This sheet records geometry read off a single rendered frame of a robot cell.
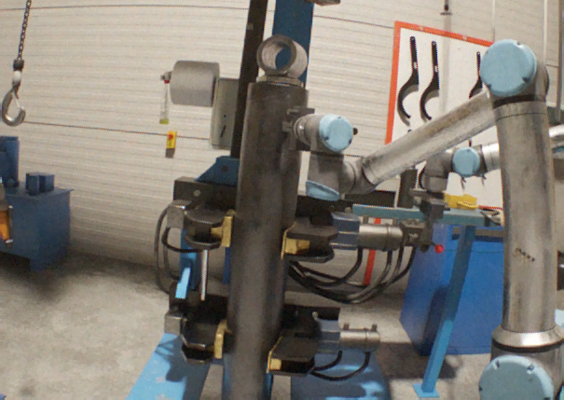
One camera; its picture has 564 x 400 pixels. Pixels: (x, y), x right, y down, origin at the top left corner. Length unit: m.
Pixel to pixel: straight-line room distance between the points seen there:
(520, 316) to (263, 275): 0.94
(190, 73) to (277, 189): 1.13
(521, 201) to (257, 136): 0.91
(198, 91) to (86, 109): 1.79
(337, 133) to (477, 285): 1.90
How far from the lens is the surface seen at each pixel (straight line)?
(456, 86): 3.77
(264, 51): 1.49
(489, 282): 2.79
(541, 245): 0.79
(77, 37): 4.08
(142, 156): 3.68
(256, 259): 1.45
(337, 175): 1.08
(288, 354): 1.55
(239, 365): 1.65
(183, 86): 2.34
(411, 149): 1.06
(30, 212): 3.43
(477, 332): 2.92
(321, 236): 1.37
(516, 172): 0.78
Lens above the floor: 1.32
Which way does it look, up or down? 5 degrees down
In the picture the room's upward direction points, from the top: 6 degrees clockwise
